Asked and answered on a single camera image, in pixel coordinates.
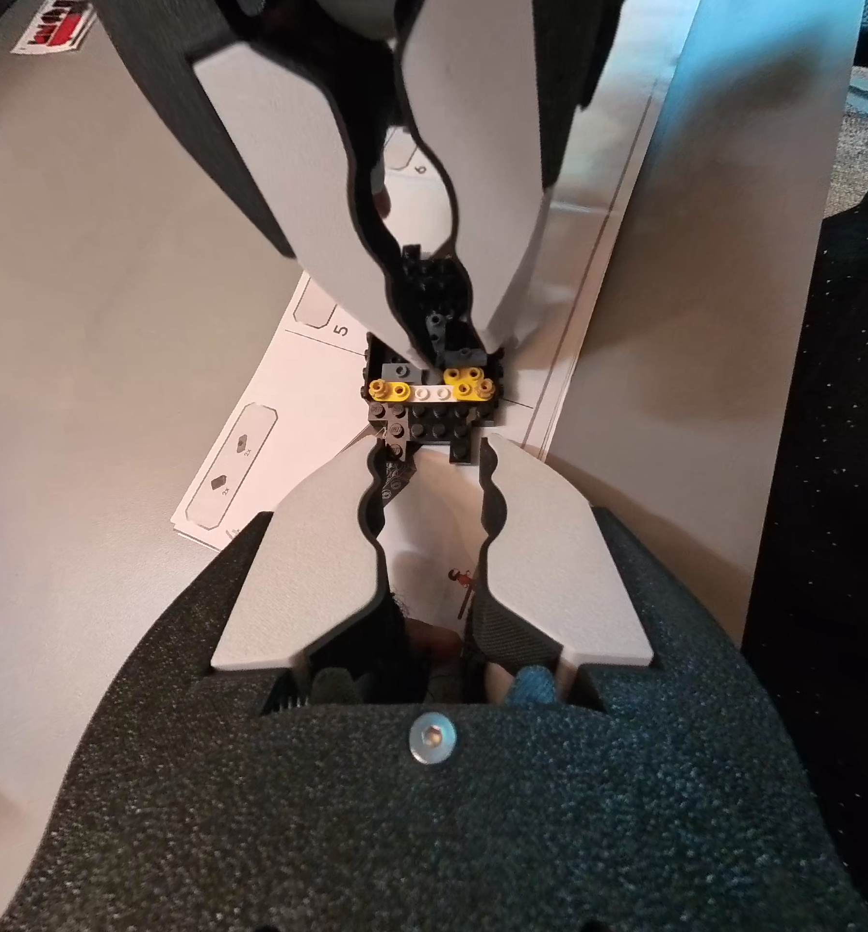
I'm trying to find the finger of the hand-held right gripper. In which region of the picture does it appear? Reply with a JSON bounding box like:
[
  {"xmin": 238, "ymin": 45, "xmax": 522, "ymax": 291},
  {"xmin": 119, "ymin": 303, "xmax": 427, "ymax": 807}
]
[
  {"xmin": 192, "ymin": 38, "xmax": 441, "ymax": 366},
  {"xmin": 396, "ymin": 0, "xmax": 553, "ymax": 352}
]

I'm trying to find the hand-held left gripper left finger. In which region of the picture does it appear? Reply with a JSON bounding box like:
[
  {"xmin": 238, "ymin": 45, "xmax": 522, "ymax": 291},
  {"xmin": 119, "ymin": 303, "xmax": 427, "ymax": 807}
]
[{"xmin": 208, "ymin": 440, "xmax": 393, "ymax": 674}]

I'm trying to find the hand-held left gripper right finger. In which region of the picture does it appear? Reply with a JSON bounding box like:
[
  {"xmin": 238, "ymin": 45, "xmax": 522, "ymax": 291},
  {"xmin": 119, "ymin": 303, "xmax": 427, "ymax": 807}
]
[{"xmin": 476, "ymin": 434, "xmax": 655, "ymax": 694}]

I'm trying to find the black lego car chassis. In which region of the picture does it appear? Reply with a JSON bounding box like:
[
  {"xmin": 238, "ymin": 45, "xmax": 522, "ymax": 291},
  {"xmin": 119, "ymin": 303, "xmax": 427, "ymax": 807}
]
[{"xmin": 361, "ymin": 244, "xmax": 509, "ymax": 467}]

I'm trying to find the white lego instruction booklet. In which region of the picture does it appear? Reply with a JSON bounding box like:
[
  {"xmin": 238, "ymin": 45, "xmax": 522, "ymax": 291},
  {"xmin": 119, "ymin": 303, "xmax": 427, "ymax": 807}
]
[{"xmin": 170, "ymin": 73, "xmax": 664, "ymax": 554}]

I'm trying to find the red black white sticker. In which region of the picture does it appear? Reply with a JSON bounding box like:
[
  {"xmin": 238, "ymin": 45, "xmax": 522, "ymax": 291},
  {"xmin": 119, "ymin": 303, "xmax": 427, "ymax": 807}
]
[{"xmin": 10, "ymin": 0, "xmax": 97, "ymax": 55}]

